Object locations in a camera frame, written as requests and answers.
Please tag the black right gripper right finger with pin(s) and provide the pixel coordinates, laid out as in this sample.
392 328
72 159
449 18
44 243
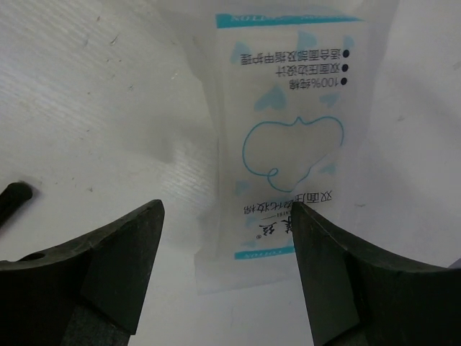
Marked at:
359 294

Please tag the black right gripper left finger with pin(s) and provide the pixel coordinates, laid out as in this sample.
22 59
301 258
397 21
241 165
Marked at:
87 291

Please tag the thin black makeup brush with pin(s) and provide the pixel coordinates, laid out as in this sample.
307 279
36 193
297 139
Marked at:
13 198

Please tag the cotton pad pack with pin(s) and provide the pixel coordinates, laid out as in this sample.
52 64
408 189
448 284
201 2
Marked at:
291 86

